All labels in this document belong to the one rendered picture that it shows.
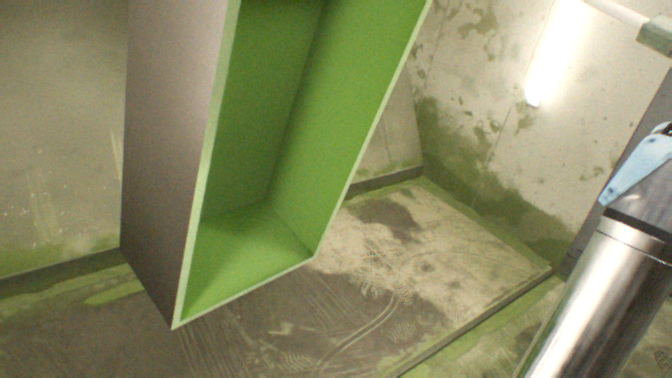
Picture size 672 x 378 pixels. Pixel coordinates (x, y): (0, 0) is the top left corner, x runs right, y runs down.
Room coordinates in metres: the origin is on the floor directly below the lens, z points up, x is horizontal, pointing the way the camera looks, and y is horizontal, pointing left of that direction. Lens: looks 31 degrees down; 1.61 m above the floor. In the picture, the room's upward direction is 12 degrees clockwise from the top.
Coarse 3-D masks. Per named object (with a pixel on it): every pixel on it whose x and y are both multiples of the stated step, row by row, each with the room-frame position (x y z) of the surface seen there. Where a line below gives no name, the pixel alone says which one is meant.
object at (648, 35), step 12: (588, 0) 1.06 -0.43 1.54; (600, 0) 1.05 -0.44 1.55; (612, 12) 1.02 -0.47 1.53; (624, 12) 1.01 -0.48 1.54; (636, 24) 0.99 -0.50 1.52; (648, 24) 0.96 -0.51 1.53; (660, 24) 0.95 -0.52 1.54; (648, 36) 0.95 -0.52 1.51; (660, 36) 0.93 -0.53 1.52; (660, 48) 0.94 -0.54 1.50
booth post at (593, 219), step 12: (660, 96) 2.23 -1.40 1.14; (648, 108) 2.25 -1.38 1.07; (660, 108) 2.22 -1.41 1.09; (648, 120) 2.23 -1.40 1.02; (660, 120) 2.20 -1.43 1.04; (636, 132) 2.24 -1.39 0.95; (648, 132) 2.21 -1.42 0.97; (636, 144) 2.23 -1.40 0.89; (624, 156) 2.24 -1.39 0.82; (600, 204) 2.23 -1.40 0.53; (588, 216) 2.25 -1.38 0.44; (600, 216) 2.21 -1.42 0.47; (588, 228) 2.23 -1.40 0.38; (576, 240) 2.24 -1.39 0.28; (588, 240) 2.20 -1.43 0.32; (576, 252) 2.22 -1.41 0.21; (564, 264) 2.24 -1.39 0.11; (564, 276) 2.21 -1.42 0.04
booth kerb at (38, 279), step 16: (384, 176) 2.74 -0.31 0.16; (400, 176) 2.86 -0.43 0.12; (416, 176) 2.99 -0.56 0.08; (352, 192) 2.55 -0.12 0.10; (368, 192) 2.66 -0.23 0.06; (80, 256) 1.44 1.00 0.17; (96, 256) 1.48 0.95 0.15; (112, 256) 1.53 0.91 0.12; (16, 272) 1.28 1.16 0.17; (32, 272) 1.32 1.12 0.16; (48, 272) 1.35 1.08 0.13; (64, 272) 1.39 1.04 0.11; (80, 272) 1.43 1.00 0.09; (0, 288) 1.24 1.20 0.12; (16, 288) 1.27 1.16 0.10; (32, 288) 1.31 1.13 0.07; (48, 288) 1.34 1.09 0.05
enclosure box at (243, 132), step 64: (192, 0) 0.87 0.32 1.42; (256, 0) 1.30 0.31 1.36; (320, 0) 1.49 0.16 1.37; (384, 0) 1.36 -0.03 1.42; (128, 64) 1.05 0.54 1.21; (192, 64) 0.87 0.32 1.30; (256, 64) 1.37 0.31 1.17; (320, 64) 1.48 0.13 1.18; (384, 64) 1.33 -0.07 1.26; (128, 128) 1.06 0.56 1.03; (192, 128) 0.87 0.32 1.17; (256, 128) 1.45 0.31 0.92; (320, 128) 1.46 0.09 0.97; (128, 192) 1.08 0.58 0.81; (192, 192) 0.86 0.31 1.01; (256, 192) 1.56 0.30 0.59; (320, 192) 1.42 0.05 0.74; (128, 256) 1.11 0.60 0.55; (192, 256) 1.22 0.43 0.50; (256, 256) 1.31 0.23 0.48
